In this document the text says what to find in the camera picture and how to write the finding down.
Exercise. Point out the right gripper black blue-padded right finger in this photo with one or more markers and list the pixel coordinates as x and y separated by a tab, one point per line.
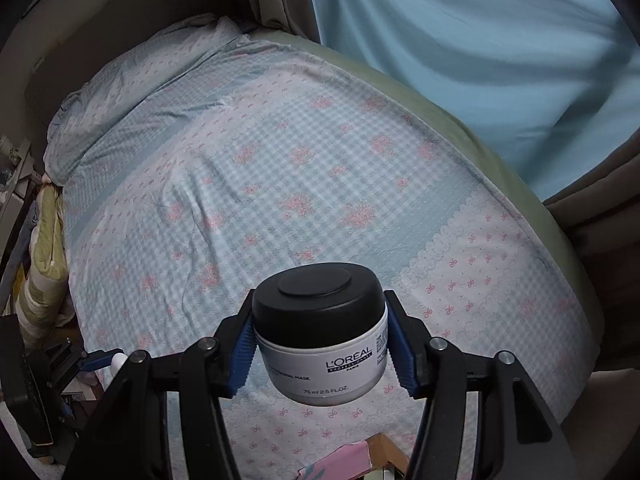
517	436

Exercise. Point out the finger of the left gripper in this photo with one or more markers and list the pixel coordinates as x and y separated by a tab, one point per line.
113	359

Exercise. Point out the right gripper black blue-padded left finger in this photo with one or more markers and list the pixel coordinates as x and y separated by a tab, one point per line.
126	436

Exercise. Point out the white jar black lid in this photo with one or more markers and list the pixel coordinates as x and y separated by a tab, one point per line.
322	331

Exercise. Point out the striped green pillow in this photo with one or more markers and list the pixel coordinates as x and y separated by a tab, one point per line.
43	303

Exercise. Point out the brown cardboard box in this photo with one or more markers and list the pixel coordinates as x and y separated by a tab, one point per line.
387	460

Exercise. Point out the checkered floral bed sheet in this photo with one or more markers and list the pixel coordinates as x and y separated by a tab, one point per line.
204	160

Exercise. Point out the padded headboard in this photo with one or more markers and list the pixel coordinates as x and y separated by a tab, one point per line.
120	26

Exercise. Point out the light blue hanging cloth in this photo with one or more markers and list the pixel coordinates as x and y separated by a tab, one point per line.
551	86

